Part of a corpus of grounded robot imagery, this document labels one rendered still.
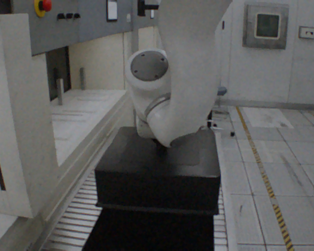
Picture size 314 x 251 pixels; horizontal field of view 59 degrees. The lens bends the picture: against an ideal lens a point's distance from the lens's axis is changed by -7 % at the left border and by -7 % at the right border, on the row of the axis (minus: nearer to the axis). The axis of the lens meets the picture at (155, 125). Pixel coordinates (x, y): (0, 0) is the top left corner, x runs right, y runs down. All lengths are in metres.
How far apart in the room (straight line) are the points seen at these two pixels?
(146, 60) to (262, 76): 4.42
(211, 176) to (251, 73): 4.23
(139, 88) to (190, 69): 0.10
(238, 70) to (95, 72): 3.02
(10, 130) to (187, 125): 0.46
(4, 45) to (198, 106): 0.46
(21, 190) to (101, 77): 1.47
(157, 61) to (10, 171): 0.50
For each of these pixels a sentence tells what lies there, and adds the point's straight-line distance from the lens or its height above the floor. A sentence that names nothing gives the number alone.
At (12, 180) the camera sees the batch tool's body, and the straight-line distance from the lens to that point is 0.83.
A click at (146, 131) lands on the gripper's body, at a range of 0.66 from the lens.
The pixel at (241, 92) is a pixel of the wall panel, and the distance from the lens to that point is 4.87.
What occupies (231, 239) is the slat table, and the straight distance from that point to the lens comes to 0.94.
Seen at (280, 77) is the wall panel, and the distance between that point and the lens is 4.95.
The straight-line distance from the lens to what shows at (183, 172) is 0.66.
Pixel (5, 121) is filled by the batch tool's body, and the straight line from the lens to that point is 0.76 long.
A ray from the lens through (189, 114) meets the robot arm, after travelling 0.43.
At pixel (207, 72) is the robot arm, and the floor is 1.30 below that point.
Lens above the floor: 1.38
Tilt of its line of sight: 21 degrees down
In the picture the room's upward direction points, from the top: straight up
